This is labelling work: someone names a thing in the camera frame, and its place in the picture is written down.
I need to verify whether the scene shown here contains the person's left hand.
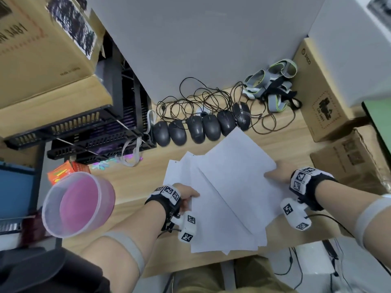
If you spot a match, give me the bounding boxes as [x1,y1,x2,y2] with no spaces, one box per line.
[178,187,201,215]

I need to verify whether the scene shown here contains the person's right hand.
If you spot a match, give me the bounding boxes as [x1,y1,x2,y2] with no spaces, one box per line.
[264,162,294,184]

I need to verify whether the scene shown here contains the punched white paper sheet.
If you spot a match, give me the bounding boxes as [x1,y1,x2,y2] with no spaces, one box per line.
[163,159,259,254]

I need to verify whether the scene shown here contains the person's right forearm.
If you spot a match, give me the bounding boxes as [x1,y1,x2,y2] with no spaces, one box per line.
[315,179,391,267]

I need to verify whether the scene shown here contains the person's left forearm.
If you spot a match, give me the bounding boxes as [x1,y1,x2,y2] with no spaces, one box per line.
[80,201,167,279]

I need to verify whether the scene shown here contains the black wrist tracker, white markers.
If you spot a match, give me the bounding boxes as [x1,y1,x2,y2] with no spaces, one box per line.
[280,167,338,232]
[144,185,198,243]

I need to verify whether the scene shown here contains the row of black computer mice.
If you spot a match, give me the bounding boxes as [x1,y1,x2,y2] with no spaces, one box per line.
[153,101,252,148]

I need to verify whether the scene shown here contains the crumpled brown cardboard box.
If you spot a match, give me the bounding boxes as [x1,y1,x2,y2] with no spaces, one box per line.
[310,125,391,196]

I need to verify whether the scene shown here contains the shiny colourful stickers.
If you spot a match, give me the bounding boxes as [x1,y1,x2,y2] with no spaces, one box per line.
[91,156,123,172]

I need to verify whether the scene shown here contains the cardboard box with black print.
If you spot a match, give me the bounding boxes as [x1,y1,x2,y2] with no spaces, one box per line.
[292,37,372,143]

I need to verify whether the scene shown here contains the khaki trousers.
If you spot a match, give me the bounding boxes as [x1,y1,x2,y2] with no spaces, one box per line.
[177,256,299,293]

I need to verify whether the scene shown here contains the black plastic crate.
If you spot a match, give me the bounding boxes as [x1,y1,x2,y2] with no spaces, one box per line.
[47,131,157,164]
[4,105,145,150]

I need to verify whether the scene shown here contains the clear bowl with pink bottom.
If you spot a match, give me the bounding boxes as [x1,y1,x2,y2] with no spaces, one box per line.
[42,171,116,239]

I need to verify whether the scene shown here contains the green board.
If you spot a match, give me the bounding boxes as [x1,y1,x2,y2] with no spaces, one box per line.
[362,99,391,132]

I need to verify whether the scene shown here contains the orange carton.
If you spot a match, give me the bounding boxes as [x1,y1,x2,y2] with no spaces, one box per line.
[47,160,92,185]

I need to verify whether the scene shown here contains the white box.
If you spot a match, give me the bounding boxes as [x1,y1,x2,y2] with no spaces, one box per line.
[308,0,391,109]

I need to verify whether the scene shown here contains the plain flat cardboard box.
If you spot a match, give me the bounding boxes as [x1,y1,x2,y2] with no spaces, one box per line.
[0,74,114,138]

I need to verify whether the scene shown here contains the blue box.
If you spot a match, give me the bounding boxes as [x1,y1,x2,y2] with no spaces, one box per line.
[0,161,42,221]

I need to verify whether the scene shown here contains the large labelled cardboard box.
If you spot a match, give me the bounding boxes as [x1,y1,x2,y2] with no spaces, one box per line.
[0,0,106,109]

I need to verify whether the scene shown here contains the white ribbon strap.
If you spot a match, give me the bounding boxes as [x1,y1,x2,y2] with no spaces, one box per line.
[120,137,145,167]
[146,109,157,135]

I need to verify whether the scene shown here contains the black tracker cable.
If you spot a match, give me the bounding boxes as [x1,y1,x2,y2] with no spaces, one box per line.
[305,211,391,272]

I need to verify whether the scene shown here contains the black floor cables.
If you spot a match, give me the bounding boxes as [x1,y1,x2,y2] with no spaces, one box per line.
[274,245,306,276]

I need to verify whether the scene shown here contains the pile of grey green straps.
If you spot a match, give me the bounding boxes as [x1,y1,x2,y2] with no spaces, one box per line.
[243,59,303,113]

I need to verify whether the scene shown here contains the tangle of black mouse cables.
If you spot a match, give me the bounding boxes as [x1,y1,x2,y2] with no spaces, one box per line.
[156,77,278,135]

